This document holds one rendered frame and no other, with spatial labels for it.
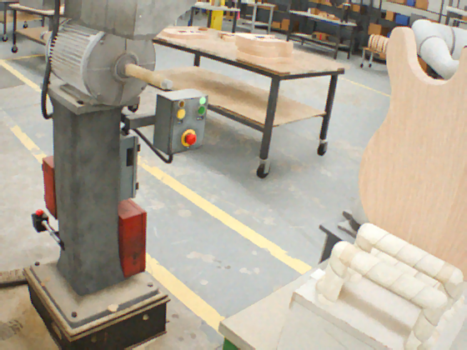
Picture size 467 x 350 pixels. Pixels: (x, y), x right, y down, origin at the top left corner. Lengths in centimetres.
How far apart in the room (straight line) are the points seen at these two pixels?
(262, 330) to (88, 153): 94
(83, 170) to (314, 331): 108
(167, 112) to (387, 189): 91
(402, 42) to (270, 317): 58
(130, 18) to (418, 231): 74
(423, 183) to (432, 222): 7
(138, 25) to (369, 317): 75
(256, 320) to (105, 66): 82
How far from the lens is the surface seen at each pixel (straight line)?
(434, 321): 64
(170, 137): 153
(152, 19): 103
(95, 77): 132
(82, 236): 172
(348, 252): 65
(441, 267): 69
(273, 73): 334
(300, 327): 75
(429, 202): 79
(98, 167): 162
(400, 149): 78
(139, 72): 126
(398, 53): 75
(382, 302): 75
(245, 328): 89
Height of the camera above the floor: 155
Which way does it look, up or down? 25 degrees down
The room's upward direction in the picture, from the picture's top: 8 degrees clockwise
